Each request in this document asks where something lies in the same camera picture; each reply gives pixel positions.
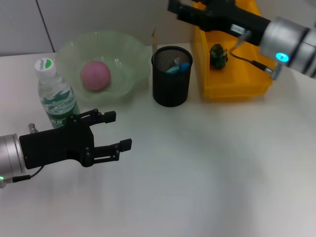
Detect grey right wrist cable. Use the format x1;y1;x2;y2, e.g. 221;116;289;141
230;31;282;80

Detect yellow plastic bin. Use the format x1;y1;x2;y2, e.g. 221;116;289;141
192;0;276;101

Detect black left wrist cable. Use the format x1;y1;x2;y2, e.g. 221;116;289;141
4;166;45;184

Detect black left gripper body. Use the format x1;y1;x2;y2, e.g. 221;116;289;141
19;114;95;170

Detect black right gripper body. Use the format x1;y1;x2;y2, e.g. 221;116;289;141
195;0;272;46

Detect blue scissors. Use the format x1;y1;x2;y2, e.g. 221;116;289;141
165;62;190;75

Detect transparent plastic ruler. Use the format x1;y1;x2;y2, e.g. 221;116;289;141
151;24;159;56

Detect green glass fruit plate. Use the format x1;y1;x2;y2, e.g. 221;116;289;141
54;30;152;107

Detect pink peach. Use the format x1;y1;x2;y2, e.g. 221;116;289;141
80;61;112;92

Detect clear water bottle green label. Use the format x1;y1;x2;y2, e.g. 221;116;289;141
34;58;82;129

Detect black mesh pen holder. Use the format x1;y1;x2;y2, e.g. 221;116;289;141
151;46;194;108

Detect green plastic wrapper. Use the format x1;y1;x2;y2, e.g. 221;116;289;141
209;43;229;70

